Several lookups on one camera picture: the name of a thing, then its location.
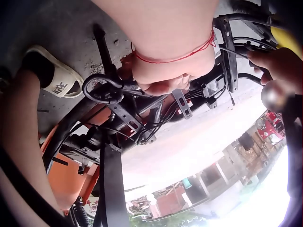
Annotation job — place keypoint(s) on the broad black frame bar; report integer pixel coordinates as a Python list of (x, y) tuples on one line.
[(113, 186)]

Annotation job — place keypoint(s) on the row of street buildings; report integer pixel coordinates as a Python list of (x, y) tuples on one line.
[(213, 179)]

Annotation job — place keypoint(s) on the black tyre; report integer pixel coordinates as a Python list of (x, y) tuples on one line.
[(248, 6)]

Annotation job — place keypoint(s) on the black perforated metal strip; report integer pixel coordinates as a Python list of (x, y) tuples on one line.
[(127, 120)]

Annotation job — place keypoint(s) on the grey slotted metal bracket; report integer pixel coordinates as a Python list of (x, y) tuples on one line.
[(183, 104)]

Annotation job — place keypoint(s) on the black metal rod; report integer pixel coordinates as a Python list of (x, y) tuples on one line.
[(105, 52)]

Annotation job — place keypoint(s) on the person's left fingers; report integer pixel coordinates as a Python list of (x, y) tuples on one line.
[(163, 86)]

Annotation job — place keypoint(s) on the person's legs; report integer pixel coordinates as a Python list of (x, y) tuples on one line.
[(26, 113)]

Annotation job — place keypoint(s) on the person's right hand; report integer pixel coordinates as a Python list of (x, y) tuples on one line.
[(281, 63)]

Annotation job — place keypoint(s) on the long black slotted metal bracket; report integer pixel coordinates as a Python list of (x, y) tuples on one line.
[(229, 54)]

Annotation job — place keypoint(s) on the person's right fingers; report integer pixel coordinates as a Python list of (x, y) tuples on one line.
[(259, 61)]

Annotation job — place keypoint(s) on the person's left hand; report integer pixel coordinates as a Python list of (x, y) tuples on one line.
[(165, 35)]

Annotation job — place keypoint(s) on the orange scooter frame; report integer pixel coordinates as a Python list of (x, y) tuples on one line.
[(68, 179)]

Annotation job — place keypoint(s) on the black coil spring shock absorber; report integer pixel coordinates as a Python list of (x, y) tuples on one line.
[(81, 212)]

